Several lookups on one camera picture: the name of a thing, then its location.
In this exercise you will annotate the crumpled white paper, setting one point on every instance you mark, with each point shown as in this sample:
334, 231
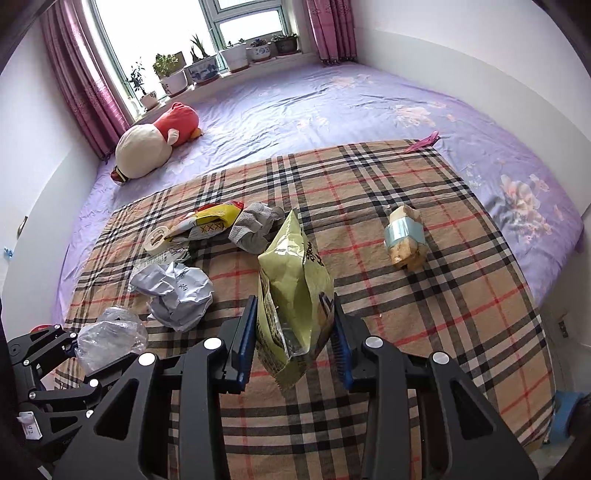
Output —
178, 295

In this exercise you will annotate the small white potted plant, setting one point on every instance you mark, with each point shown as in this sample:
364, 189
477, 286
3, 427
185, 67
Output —
148, 99

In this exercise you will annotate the red and cream plush toy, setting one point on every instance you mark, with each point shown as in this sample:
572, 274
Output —
152, 141

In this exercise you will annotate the blue patterned potted plant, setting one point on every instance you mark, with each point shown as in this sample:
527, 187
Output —
259, 51

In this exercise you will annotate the green framed window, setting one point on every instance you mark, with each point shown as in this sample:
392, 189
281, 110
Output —
152, 27

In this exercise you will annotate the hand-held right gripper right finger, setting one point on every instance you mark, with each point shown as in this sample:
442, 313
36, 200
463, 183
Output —
342, 353

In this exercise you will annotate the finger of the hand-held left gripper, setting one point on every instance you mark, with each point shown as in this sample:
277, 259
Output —
44, 340
78, 392

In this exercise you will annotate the tan plaid blanket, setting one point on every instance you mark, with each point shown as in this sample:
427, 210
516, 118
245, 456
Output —
415, 295

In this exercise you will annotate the purple floral bedsheet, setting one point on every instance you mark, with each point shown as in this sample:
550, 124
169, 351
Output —
323, 106

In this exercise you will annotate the blue and white porcelain planter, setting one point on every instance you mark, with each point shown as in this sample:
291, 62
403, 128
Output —
203, 69

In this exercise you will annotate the bread packet with blue tape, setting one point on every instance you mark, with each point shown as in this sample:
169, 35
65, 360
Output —
405, 237

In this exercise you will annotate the white pot with leafy plant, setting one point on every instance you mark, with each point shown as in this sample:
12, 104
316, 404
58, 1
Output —
173, 81

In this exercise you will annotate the pink curtain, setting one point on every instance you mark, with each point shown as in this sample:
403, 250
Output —
330, 27
81, 78

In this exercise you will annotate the grey paper towel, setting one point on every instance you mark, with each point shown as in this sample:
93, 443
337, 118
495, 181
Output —
256, 228

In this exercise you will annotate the pink clip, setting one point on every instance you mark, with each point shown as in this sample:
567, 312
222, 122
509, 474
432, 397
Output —
422, 143

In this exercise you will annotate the plain white potted plant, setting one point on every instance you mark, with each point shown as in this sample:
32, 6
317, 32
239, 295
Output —
233, 57

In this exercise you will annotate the white tape roll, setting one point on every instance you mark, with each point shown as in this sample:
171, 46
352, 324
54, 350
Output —
156, 239

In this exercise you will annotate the green snack bag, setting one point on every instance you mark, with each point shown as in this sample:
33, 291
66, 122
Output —
295, 295

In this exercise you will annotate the dark brown potted plant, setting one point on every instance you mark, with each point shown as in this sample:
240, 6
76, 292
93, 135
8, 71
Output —
285, 45

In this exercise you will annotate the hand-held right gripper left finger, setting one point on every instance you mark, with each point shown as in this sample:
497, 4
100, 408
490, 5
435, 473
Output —
247, 344

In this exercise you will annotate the wall socket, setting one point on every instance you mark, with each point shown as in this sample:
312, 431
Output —
562, 326

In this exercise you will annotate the yellow snack packet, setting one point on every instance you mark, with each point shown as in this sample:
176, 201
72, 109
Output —
212, 220

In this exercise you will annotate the clear plastic bottle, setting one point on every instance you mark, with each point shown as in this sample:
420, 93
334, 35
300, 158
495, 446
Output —
111, 339

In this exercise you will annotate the blue plastic object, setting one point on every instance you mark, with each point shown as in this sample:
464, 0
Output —
564, 410

